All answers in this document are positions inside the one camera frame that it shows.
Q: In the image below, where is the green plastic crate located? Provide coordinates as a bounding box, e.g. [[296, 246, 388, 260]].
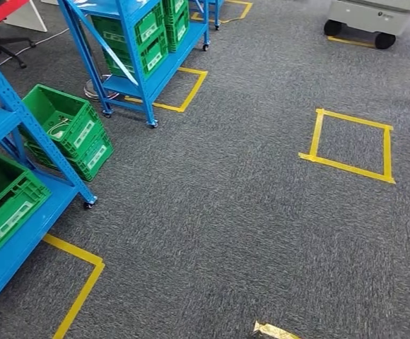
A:
[[162, 0, 188, 20], [101, 30, 169, 79], [91, 1, 166, 50], [164, 4, 191, 54], [18, 84, 106, 161], [24, 130, 115, 183], [0, 152, 52, 260]]

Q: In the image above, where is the chrome barrier stanchion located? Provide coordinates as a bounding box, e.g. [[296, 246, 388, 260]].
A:
[[83, 73, 122, 102]]

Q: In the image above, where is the white wheeled cart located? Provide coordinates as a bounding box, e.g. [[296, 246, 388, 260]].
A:
[[323, 0, 410, 51]]

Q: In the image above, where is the white board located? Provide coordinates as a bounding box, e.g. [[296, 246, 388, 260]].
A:
[[3, 0, 49, 34]]

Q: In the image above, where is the black office chair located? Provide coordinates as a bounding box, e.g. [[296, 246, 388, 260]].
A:
[[0, 31, 37, 70]]

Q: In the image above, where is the white floor cable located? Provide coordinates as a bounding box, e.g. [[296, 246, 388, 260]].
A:
[[0, 27, 70, 69]]

